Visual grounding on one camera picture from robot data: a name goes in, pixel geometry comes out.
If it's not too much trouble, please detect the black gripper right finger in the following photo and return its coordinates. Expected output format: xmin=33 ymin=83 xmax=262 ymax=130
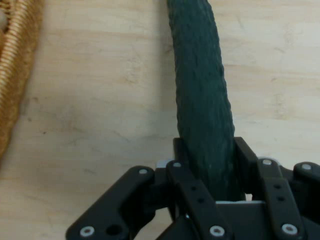
xmin=233 ymin=136 xmax=320 ymax=240

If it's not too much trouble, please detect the dark green cucumber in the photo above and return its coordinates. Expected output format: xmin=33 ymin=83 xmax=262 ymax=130
xmin=166 ymin=0 xmax=241 ymax=202

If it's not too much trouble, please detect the light wooden cutting board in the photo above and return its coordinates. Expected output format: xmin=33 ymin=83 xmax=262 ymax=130
xmin=0 ymin=0 xmax=320 ymax=240

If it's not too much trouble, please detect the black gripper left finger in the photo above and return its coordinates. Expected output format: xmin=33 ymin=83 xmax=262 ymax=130
xmin=65 ymin=137 xmax=234 ymax=240

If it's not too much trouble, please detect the woven wicker basket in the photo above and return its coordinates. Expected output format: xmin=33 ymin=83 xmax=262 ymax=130
xmin=0 ymin=0 xmax=46 ymax=161

